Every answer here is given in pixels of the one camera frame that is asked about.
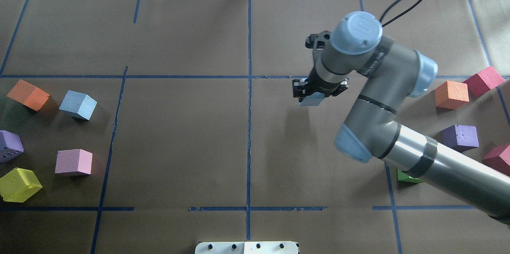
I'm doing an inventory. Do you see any purple foam block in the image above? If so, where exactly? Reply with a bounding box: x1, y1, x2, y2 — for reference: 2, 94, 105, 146
0, 130, 24, 163
441, 124, 479, 152

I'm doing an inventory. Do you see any light blue foam block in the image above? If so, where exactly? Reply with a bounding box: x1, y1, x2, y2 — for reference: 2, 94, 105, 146
299, 93, 326, 106

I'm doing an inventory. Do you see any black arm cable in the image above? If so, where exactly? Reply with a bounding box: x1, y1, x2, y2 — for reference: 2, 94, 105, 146
379, 0, 427, 28

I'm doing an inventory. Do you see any white camera stand post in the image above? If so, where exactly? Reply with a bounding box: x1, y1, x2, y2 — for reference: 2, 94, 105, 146
194, 241, 300, 254

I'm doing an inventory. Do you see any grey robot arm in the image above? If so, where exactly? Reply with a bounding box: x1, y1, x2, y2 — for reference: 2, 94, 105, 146
292, 11, 510, 224

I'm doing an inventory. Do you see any orange foam block left side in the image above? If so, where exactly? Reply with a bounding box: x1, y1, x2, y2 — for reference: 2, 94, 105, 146
7, 79, 50, 112

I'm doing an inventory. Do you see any purple foam block left side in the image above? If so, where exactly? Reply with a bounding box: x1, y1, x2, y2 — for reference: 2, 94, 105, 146
0, 130, 24, 163

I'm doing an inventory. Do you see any yellow foam block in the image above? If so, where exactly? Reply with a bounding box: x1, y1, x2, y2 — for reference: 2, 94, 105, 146
0, 167, 43, 203

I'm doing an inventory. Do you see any purple foam block right side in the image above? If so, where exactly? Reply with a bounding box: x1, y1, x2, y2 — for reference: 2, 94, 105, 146
441, 124, 479, 152

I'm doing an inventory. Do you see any green foam block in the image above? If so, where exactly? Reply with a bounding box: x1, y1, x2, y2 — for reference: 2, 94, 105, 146
397, 169, 423, 184

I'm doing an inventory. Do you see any pink foam block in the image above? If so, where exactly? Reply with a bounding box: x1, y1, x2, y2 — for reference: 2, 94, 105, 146
54, 149, 93, 176

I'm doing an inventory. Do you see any orange foam block right side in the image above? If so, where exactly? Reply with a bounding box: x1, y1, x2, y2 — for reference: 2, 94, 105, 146
434, 80, 470, 110

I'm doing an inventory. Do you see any crimson foam block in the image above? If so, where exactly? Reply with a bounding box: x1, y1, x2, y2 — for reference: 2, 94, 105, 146
482, 144, 510, 176

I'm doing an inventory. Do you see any dark red foam block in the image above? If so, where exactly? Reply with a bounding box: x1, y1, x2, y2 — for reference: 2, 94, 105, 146
464, 66, 505, 97

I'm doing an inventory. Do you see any orange foam block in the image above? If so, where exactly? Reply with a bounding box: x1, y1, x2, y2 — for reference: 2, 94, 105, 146
434, 80, 470, 110
7, 79, 50, 112

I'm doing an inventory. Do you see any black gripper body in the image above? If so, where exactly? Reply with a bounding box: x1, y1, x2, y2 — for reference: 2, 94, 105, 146
305, 69, 349, 98

